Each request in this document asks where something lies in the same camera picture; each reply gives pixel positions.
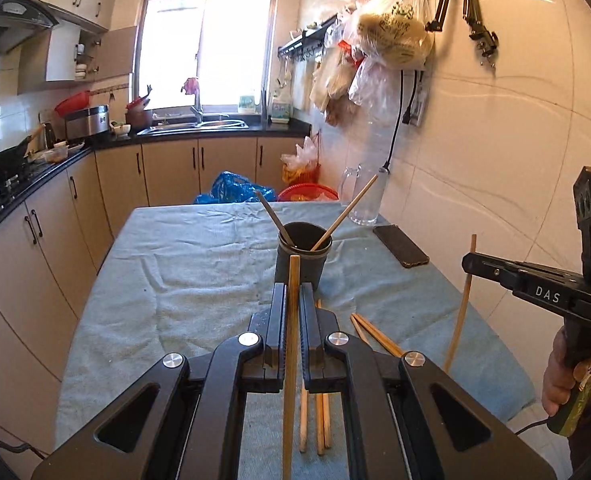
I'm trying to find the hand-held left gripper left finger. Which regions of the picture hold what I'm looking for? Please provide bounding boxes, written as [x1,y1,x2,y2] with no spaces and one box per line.
[30,282,289,480]

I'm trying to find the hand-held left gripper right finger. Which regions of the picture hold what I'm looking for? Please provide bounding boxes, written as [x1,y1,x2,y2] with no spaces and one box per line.
[298,283,556,480]

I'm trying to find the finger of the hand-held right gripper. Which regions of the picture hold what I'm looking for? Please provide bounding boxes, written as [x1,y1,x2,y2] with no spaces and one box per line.
[461,252,529,289]

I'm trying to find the dark grey utensil holder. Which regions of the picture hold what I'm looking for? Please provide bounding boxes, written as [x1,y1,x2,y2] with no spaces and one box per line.
[274,221,333,292]

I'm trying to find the grey chopstick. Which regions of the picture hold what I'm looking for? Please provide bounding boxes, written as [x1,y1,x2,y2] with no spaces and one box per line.
[254,190,294,251]

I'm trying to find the person's right hand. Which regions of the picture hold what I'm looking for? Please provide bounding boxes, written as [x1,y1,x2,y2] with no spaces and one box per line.
[542,327,585,416]

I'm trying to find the black smartphone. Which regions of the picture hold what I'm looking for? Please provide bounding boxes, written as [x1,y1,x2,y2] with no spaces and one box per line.
[373,224,430,268]

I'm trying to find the blue-green table cloth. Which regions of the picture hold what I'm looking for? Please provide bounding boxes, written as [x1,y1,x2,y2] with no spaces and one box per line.
[56,201,536,480]

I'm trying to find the clear glass pitcher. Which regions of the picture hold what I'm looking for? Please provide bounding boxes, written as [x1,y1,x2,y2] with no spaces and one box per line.
[339,164,390,226]

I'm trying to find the red plastic basket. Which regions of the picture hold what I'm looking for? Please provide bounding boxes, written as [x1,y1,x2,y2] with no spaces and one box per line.
[277,183,339,203]

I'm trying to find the blue plastic bag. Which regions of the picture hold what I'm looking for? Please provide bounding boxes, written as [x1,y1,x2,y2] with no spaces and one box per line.
[194,171,276,205]

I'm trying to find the orange and white plastic bag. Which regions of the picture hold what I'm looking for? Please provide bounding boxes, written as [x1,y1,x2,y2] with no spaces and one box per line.
[282,135,321,186]

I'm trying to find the white power strip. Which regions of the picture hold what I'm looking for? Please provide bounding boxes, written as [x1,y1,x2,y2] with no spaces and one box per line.
[401,67,430,127]

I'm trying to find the beige base cabinets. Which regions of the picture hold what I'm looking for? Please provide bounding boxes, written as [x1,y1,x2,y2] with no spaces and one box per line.
[0,135,311,411]

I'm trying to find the black countertop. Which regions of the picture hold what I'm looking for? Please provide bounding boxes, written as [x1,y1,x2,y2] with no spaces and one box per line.
[0,120,311,251]

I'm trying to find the stainless steel sink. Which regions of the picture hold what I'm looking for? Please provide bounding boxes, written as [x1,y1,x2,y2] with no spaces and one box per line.
[138,117,250,136]

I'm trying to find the white detergent bottle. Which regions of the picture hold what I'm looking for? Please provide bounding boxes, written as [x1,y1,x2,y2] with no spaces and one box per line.
[270,91,294,123]

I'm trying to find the cluster of hanging plastic bags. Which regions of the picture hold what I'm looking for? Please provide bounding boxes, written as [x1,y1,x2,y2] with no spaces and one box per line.
[309,2,401,126]

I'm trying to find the dark cooking pot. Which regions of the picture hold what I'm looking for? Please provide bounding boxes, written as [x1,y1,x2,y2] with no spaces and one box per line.
[126,97,154,131]

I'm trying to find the large white plastic bag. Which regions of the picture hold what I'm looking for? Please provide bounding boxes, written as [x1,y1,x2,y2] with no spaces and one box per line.
[356,0,433,70]

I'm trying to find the stainless steel cooker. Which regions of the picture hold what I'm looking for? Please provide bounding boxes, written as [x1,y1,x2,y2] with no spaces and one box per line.
[64,105,110,141]

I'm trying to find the kitchen window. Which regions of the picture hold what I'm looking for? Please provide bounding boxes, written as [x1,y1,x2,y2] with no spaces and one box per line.
[134,0,281,111]

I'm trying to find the red plastic basin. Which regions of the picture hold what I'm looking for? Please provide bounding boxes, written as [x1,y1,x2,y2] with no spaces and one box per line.
[54,90,91,116]

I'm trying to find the black wok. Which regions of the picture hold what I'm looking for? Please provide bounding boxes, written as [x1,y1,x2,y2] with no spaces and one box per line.
[0,127,44,176]

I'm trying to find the range hood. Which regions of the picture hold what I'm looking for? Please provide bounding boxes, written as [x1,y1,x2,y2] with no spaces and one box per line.
[0,0,60,58]

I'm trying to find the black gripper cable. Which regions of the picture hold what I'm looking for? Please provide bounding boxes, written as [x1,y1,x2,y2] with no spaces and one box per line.
[513,416,551,436]
[0,439,47,462]

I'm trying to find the black power cable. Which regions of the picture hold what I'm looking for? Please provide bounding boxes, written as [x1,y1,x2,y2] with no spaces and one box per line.
[378,70,421,173]

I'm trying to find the black wall shelf rack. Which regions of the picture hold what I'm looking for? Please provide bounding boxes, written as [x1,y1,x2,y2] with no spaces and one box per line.
[278,14,339,61]

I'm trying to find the open wall cabinet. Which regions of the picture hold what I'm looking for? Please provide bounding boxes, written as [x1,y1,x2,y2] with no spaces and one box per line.
[18,25,139,95]

